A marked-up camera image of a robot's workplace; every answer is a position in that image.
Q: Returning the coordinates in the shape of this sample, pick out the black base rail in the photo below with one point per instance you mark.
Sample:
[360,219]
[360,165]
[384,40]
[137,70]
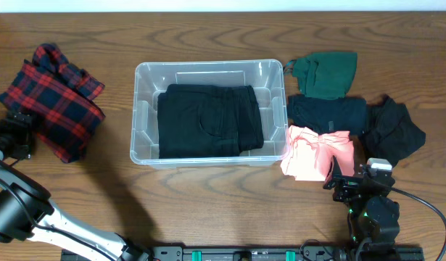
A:
[308,252]

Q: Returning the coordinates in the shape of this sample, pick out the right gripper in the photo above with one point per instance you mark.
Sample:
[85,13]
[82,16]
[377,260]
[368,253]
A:
[349,184]

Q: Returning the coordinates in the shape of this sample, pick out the dark navy garment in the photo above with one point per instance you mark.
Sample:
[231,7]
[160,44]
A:
[328,116]

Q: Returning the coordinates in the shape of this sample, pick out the black crumpled garment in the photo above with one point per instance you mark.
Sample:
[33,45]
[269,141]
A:
[390,133]

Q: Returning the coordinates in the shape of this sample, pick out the red navy plaid shirt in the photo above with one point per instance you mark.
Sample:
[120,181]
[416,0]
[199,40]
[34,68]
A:
[61,96]

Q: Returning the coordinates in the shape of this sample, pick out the black pants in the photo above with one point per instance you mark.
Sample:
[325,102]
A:
[208,121]

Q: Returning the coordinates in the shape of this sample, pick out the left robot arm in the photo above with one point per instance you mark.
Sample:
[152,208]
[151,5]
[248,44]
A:
[28,213]

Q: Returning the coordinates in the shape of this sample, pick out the dark green folded garment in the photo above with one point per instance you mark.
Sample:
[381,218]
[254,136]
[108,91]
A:
[324,75]

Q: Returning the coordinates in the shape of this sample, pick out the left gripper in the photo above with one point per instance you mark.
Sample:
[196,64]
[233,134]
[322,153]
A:
[21,129]

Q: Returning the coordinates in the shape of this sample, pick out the clear plastic storage container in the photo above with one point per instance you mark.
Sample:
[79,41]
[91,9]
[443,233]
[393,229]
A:
[264,75]

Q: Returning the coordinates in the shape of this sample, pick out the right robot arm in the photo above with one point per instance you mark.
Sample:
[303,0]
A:
[372,217]

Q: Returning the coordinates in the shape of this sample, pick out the pink folded garment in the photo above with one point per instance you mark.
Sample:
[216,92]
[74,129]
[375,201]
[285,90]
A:
[311,155]

